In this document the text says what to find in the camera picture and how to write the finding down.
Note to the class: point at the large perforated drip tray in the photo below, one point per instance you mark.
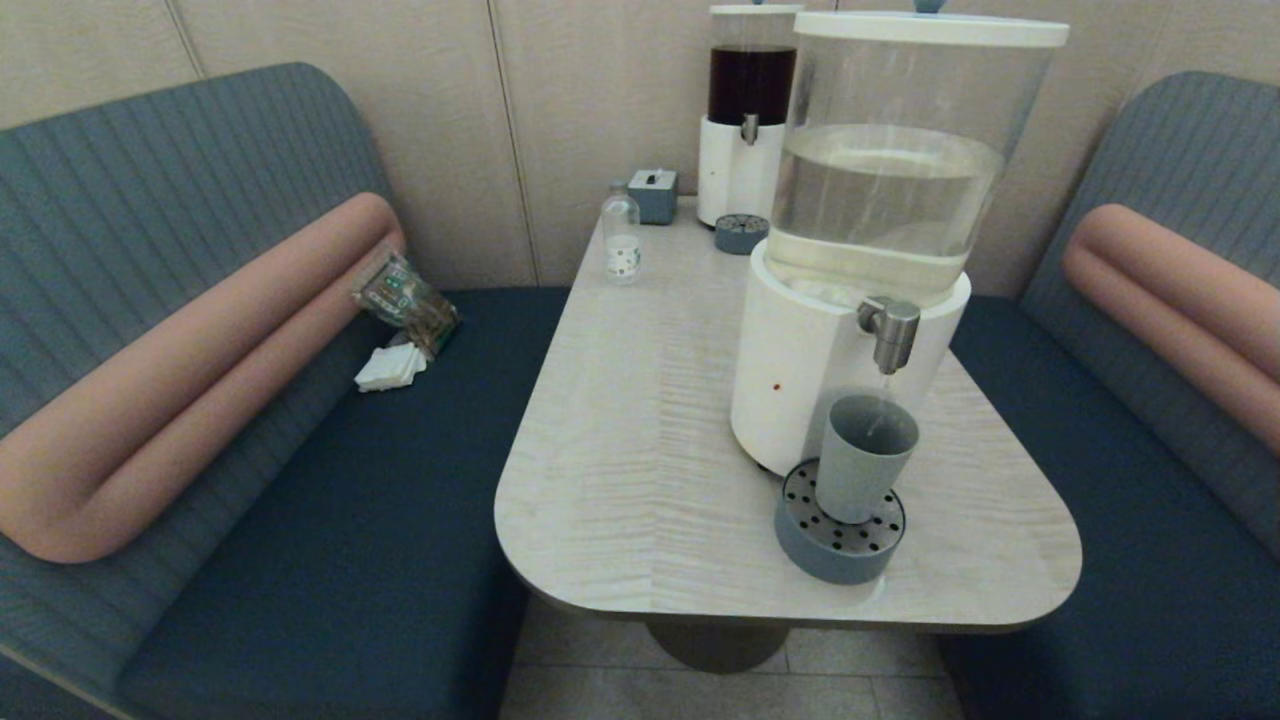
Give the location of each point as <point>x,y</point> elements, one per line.
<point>800,545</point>

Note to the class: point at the blue-grey ribbed sofa backrest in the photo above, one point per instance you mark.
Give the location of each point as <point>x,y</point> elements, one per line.
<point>150,180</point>
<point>1190,150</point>

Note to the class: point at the crinkled snack bag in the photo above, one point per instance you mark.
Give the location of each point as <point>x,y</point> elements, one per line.
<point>410,305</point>

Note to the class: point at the small steel dispenser tap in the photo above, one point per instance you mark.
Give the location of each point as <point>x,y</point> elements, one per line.
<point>749,128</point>

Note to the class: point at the dark tea dispenser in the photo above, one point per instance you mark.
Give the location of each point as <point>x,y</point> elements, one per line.
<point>728,170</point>

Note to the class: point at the pink sofa bolster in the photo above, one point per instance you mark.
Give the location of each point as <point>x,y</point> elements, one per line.
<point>180,400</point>
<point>1180,300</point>

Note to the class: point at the white water dispenser lid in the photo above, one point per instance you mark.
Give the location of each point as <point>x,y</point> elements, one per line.
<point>920,28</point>

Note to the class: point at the dark round table pedestal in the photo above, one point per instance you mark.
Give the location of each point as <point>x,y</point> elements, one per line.
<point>715,645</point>

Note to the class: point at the large steel dispenser tap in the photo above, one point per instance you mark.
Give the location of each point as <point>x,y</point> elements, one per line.
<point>892,335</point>

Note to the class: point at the large clear water dispenser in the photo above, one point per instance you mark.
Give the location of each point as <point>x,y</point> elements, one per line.
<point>800,360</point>

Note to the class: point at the grey plastic cup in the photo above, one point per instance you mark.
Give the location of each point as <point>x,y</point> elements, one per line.
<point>858,470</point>

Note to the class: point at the clear bottle white label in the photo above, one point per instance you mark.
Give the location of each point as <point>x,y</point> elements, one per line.
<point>622,255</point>

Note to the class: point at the blue-grey tissue box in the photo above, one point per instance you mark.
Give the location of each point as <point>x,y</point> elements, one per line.
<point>655,195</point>

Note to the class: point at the white folded napkin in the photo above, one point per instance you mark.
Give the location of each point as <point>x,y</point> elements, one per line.
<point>390,368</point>

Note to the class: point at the dark blue seat cushion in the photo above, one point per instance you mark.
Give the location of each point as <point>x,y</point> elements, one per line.
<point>1150,600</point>
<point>380,520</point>

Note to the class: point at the small perforated drip tray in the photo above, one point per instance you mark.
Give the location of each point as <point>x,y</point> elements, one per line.
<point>740,236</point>

